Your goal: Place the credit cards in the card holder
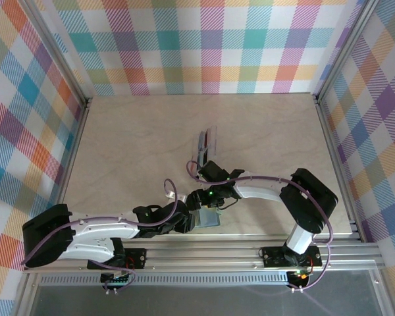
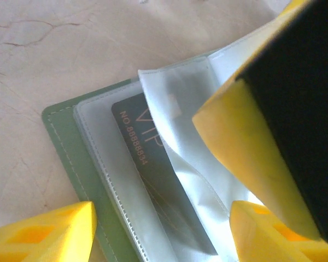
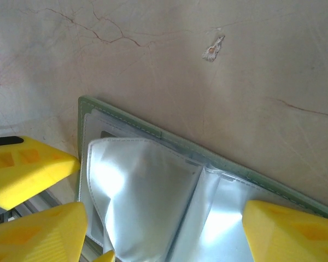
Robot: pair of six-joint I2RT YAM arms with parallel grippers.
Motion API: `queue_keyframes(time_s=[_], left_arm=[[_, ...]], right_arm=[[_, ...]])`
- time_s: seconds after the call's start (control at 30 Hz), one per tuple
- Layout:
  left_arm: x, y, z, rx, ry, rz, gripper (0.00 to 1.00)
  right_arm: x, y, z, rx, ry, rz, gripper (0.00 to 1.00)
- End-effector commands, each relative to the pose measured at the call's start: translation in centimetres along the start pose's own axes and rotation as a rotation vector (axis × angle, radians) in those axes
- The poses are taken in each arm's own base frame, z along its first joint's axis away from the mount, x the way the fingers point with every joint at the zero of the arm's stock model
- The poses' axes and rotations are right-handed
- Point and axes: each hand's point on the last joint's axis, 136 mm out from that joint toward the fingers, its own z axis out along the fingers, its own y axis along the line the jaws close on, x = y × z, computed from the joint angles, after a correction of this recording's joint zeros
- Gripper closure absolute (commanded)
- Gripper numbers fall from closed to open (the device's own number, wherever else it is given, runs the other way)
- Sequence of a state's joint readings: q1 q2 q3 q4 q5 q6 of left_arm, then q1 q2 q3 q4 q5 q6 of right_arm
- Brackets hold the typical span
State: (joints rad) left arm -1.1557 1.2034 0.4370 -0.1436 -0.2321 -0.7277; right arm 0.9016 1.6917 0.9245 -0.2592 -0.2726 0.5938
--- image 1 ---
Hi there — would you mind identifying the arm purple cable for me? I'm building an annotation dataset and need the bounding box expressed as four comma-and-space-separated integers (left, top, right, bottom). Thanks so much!
21, 178, 185, 292
186, 160, 333, 292

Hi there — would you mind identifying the aluminium side rail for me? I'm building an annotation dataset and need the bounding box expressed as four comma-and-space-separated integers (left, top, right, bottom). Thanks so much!
54, 98, 93, 211
314, 97, 365, 244

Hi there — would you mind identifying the aluminium front rail beam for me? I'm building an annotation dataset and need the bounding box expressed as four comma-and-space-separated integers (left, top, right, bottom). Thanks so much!
22, 234, 386, 274

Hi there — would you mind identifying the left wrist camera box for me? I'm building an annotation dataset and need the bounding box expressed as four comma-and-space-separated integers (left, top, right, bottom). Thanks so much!
165, 192, 188, 204

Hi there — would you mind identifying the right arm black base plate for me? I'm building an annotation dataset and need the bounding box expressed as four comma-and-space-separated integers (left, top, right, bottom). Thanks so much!
260, 245, 323, 268

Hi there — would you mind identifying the green card holder wallet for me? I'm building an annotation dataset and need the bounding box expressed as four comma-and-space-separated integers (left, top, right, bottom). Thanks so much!
196, 206, 223, 228

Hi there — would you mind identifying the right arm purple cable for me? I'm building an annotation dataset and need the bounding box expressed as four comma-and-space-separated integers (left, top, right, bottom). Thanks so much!
186, 160, 333, 292

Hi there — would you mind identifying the clear acrylic card stand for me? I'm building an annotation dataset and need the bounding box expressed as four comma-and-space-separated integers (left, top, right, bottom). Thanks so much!
191, 125, 219, 175

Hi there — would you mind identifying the grey metal shelf plate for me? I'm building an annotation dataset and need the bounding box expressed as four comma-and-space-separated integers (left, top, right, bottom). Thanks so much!
29, 283, 382, 316

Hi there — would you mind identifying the perforated metal cable tray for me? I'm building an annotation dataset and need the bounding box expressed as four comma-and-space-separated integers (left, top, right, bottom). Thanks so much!
39, 275, 290, 286

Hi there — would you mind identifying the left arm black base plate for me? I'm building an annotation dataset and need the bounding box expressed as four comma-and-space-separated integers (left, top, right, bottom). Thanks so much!
111, 247, 148, 271

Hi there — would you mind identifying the aluminium frame post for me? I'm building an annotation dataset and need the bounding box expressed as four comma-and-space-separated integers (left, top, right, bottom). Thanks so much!
18, 0, 93, 111
312, 0, 381, 106

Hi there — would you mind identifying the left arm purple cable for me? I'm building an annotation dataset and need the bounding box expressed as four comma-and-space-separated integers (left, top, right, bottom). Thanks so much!
21, 178, 185, 292

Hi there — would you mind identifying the green terminal controller board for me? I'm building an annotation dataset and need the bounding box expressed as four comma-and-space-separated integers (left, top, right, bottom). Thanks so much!
100, 269, 134, 290

